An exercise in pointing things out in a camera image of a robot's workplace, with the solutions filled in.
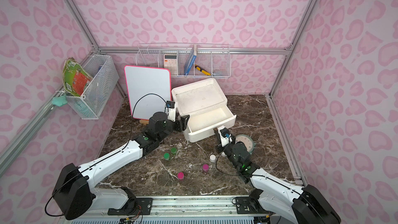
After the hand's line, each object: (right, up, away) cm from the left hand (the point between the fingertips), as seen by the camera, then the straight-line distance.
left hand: (182, 111), depth 79 cm
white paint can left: (+16, -26, +7) cm, 31 cm away
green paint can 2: (-11, -26, +9) cm, 29 cm away
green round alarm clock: (+37, -18, +15) cm, 44 cm away
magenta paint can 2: (+12, -30, +5) cm, 33 cm away
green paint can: (-6, -23, +10) cm, 26 cm away
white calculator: (-10, +30, +16) cm, 35 cm away
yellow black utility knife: (+10, +25, +19) cm, 33 cm away
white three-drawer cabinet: (+12, +4, +5) cm, 14 cm away
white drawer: (+9, -7, +4) cm, 13 cm away
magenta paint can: (-1, -33, +1) cm, 33 cm away
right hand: (+17, -9, -1) cm, 19 cm away
